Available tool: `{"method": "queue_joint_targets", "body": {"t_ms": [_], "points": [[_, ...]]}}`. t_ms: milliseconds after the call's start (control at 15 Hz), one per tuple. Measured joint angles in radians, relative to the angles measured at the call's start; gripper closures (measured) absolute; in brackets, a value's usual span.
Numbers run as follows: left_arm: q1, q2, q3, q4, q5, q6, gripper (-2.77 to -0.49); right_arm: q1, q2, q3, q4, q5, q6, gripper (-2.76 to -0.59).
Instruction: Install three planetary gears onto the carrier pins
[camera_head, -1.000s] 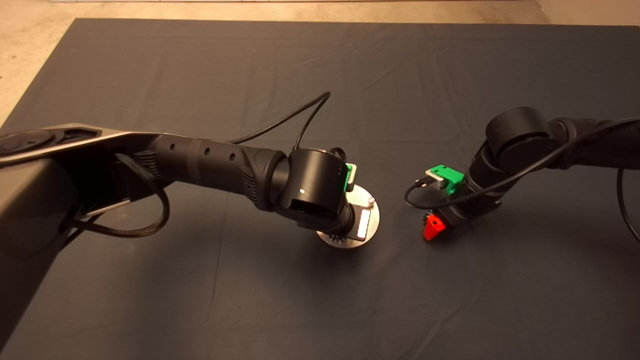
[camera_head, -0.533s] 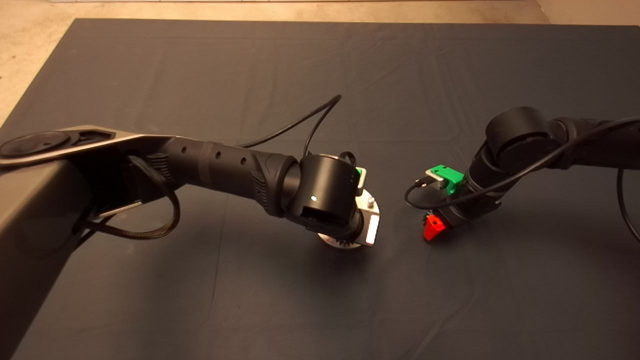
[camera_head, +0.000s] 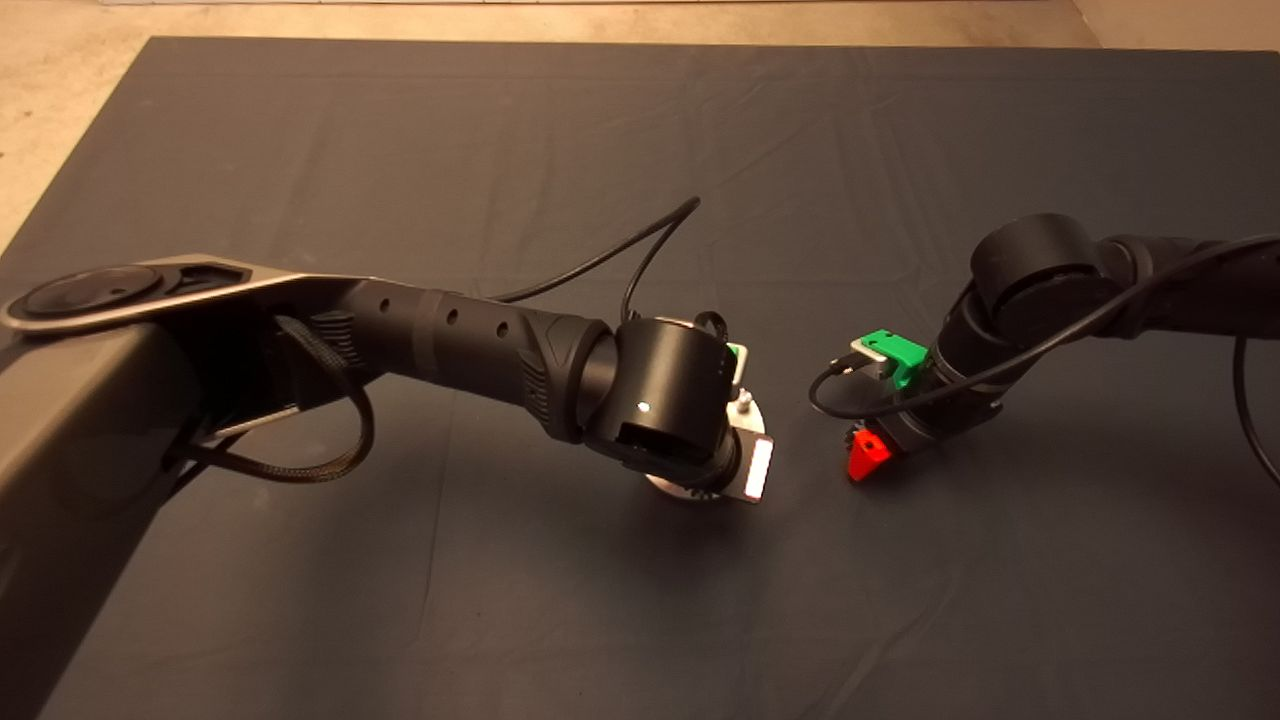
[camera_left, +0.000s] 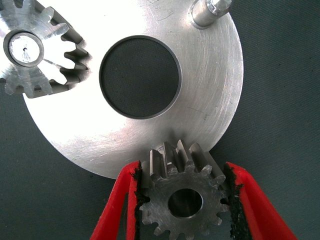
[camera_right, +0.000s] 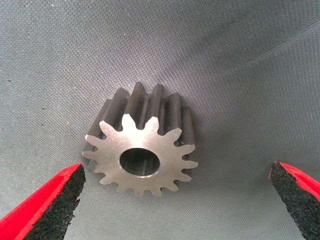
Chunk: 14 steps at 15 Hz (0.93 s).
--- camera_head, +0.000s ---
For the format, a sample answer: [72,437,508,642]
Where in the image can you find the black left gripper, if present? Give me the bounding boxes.
[640,424,777,505]

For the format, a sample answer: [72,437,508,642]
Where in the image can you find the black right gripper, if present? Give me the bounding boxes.
[848,395,1005,483]

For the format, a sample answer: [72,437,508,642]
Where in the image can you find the round metal carrier plate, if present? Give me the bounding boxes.
[645,390,768,502]

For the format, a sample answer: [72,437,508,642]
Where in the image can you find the dark grey table cloth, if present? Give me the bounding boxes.
[0,36,1280,720]

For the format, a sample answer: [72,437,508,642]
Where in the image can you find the green right camera mount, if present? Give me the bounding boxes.
[860,330,930,391]

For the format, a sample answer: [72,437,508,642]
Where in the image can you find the thin black left camera cable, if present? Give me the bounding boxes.
[490,196,729,341]

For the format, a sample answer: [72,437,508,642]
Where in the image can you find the thick braided black cable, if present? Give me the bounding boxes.
[165,315,377,485]

